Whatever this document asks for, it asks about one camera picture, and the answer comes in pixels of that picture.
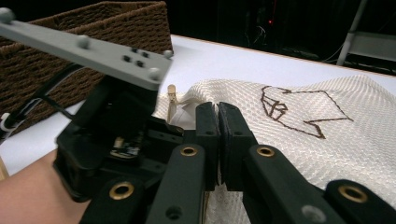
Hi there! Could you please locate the white metal desk frame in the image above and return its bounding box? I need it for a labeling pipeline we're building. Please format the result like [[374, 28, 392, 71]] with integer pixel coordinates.
[[335, 0, 396, 67]]

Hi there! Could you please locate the white floor cable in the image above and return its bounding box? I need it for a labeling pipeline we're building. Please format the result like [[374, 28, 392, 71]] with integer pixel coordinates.
[[244, 23, 269, 46]]

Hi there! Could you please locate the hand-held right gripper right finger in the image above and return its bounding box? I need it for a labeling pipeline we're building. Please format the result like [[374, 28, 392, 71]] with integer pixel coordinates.
[[219, 102, 260, 191]]

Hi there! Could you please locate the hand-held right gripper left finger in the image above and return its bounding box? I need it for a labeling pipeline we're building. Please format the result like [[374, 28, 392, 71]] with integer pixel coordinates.
[[195, 102, 220, 191]]

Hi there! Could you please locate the brown wicker basket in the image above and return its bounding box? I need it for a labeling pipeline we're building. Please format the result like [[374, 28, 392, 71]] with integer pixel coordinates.
[[0, 0, 174, 135]]

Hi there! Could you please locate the cream mesh laundry bag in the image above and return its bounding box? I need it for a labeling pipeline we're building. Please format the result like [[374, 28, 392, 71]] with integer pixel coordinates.
[[153, 74, 396, 224]]

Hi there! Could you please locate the dark box with red light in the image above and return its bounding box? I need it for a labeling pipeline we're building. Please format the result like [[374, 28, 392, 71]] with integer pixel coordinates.
[[218, 0, 283, 49]]

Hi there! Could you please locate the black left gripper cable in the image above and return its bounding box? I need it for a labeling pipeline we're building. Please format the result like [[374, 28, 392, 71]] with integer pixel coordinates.
[[0, 63, 86, 142]]

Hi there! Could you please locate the white cloth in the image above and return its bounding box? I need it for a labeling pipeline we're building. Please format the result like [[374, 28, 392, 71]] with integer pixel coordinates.
[[170, 104, 200, 130]]

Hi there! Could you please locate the white table mat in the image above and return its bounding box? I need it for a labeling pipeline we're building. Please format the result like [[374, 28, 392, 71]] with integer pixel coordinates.
[[0, 35, 396, 175]]

